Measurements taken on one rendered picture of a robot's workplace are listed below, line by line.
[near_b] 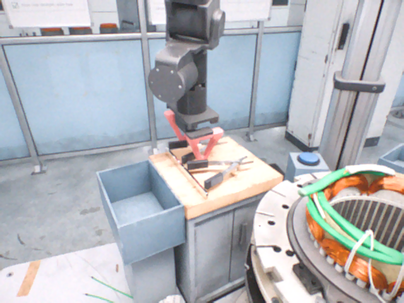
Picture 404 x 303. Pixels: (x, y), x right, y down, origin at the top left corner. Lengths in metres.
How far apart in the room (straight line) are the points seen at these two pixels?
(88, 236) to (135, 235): 1.57
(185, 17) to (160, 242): 0.35
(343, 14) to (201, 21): 2.12
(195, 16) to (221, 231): 0.37
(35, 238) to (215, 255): 1.69
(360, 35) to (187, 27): 0.45
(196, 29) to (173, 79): 0.09
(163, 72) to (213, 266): 0.39
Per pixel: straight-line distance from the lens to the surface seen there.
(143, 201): 0.62
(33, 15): 2.43
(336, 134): 0.85
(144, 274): 0.59
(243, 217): 0.58
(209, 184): 0.48
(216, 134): 0.52
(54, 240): 2.10
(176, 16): 0.48
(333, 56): 2.57
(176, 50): 0.44
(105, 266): 0.79
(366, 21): 0.79
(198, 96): 0.51
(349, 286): 0.36
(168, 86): 0.43
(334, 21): 2.56
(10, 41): 2.51
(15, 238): 2.23
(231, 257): 0.64
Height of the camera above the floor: 1.37
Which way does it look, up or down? 30 degrees down
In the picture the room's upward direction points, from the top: straight up
